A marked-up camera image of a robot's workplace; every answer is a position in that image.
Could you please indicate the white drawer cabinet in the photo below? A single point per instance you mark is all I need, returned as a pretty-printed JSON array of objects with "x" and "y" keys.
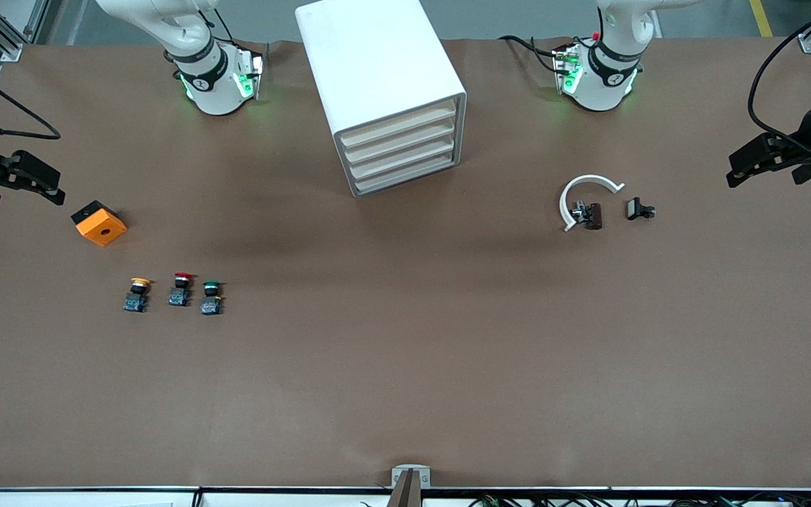
[{"x": 370, "y": 63}]

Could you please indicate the grey metal bracket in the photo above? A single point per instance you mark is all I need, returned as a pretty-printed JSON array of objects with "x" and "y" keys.
[{"x": 410, "y": 479}]

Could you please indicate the brown table cover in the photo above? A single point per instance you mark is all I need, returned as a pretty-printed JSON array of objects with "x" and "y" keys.
[{"x": 405, "y": 338}]

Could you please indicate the yellow push button switch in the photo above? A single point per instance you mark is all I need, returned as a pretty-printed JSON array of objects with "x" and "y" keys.
[{"x": 137, "y": 296}]

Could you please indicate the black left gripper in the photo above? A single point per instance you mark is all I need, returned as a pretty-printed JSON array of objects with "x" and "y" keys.
[{"x": 807, "y": 131}]

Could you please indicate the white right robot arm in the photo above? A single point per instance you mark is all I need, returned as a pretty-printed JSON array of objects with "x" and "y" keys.
[{"x": 212, "y": 81}]

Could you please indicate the orange box with hole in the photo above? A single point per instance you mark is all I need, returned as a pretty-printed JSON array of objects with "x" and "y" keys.
[{"x": 99, "y": 224}]

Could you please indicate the beige cabinet drawer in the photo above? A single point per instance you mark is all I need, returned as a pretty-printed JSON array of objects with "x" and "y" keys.
[
  {"x": 402, "y": 145},
  {"x": 409, "y": 176},
  {"x": 398, "y": 124},
  {"x": 405, "y": 160}
]

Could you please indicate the green push button switch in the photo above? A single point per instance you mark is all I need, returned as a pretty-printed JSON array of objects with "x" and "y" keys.
[{"x": 211, "y": 299}]

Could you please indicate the brown block connector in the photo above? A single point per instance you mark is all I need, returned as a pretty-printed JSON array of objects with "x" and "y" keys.
[{"x": 592, "y": 215}]

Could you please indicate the small black plastic part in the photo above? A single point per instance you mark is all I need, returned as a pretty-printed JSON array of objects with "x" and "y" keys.
[{"x": 638, "y": 209}]

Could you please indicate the white curved plastic part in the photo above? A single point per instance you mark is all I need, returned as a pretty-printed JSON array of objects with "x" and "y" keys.
[{"x": 574, "y": 190}]

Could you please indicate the red push button switch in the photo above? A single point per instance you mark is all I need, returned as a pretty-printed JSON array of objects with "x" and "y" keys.
[{"x": 180, "y": 290}]

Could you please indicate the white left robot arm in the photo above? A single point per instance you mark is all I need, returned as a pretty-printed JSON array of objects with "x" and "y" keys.
[{"x": 606, "y": 77}]

